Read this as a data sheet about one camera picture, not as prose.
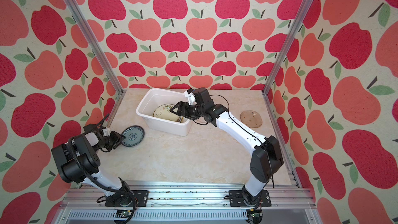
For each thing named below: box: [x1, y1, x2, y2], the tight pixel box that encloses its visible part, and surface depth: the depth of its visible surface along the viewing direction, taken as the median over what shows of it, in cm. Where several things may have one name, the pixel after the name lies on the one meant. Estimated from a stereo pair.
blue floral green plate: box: [120, 124, 145, 147], surface depth 98 cm
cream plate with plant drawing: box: [152, 103, 183, 123], surface depth 106 cm
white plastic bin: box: [135, 88, 191, 137], surface depth 97 cm
